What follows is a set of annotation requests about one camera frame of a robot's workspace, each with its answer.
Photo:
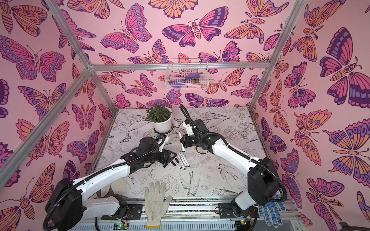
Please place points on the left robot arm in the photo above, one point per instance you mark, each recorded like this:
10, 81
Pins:
68, 203

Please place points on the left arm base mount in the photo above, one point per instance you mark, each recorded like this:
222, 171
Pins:
125, 211

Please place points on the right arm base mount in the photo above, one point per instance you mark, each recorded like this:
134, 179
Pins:
231, 210

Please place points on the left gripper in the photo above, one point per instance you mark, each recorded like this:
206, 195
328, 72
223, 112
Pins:
166, 156

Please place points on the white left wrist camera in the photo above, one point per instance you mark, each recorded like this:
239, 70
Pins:
163, 139

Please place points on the white knit glove front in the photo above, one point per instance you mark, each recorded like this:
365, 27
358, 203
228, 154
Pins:
156, 205

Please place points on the aluminium frame rail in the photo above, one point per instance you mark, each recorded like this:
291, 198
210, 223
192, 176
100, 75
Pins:
222, 65

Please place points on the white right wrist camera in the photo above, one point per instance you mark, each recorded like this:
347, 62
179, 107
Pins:
188, 129

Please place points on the green plant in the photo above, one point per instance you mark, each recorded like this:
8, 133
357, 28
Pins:
158, 114

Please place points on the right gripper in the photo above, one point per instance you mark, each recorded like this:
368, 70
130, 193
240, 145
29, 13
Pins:
187, 140

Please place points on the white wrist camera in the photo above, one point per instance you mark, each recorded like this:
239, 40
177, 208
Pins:
163, 139
188, 129

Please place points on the green circuit board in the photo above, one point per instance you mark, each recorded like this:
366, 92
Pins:
120, 226

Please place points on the white wire basket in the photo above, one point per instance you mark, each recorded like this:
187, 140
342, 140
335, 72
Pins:
180, 79

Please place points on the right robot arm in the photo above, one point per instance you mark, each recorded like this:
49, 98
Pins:
264, 184

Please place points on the white plant pot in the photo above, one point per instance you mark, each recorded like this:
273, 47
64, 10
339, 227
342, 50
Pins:
164, 126

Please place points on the blue dotted glove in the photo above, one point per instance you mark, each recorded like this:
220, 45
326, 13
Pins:
270, 213

